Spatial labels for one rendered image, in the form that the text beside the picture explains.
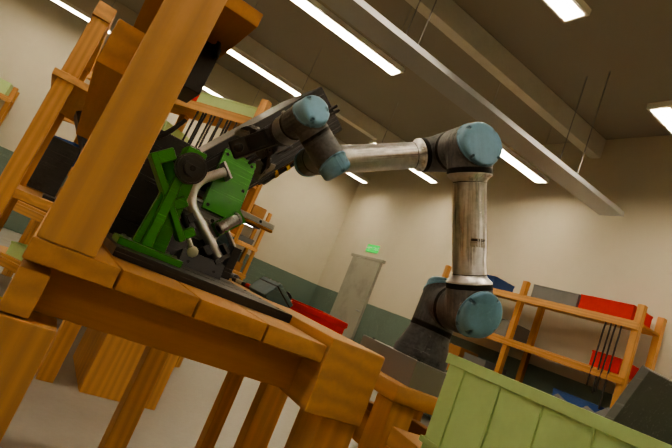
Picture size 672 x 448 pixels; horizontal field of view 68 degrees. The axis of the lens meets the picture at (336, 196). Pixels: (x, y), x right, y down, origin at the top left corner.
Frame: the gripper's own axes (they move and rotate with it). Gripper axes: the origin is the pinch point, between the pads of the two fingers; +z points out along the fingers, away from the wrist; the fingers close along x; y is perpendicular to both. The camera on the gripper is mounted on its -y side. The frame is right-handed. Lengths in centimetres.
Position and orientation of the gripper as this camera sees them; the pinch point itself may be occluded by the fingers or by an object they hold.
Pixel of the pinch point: (243, 157)
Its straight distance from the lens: 141.6
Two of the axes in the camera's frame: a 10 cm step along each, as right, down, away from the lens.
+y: 7.3, -3.1, 6.1
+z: -5.7, 2.3, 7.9
